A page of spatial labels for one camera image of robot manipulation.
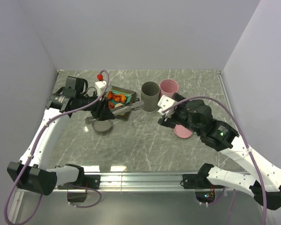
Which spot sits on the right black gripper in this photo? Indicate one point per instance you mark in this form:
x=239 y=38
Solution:
x=170 y=121

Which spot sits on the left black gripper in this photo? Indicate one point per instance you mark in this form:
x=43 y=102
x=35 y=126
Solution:
x=102 y=111

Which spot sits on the metal serving tongs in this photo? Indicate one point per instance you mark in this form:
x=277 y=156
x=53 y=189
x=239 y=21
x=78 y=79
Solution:
x=134 y=106

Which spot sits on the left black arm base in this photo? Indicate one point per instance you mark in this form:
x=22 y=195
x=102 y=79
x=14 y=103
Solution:
x=84 y=191

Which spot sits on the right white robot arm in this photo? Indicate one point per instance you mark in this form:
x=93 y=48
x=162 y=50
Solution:
x=263 y=179

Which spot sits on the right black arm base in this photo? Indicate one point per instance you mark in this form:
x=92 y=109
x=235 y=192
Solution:
x=205 y=192

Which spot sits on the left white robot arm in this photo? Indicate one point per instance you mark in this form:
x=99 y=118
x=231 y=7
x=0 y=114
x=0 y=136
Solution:
x=31 y=171

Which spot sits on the red chicken drumstick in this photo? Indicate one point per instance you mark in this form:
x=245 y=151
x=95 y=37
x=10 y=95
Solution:
x=111 y=105

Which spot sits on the grey round lid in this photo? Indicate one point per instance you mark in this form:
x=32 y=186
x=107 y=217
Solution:
x=102 y=126

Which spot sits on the red chicken wing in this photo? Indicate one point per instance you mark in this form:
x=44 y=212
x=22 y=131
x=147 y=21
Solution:
x=110 y=95

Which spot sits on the pink round lid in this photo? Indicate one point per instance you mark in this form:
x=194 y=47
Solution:
x=182 y=132

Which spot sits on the orange fried food piece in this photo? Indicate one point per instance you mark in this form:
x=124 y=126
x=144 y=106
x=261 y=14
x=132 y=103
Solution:
x=120 y=98

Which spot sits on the square teal ceramic plate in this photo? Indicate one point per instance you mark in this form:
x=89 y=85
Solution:
x=130 y=94

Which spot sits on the pink cylindrical container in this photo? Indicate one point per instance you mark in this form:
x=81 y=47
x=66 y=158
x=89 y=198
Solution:
x=168 y=87

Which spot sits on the grey cylindrical container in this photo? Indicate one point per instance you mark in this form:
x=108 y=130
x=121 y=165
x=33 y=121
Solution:
x=150 y=93

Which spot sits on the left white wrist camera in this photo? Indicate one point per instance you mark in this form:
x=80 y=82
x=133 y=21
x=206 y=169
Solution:
x=101 y=85

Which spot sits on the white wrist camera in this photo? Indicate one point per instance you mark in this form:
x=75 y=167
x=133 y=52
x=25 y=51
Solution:
x=164 y=103
x=101 y=85

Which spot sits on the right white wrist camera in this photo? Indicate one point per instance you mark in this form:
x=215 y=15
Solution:
x=164 y=103

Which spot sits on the aluminium mounting rail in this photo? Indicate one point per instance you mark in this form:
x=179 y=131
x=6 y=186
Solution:
x=153 y=198

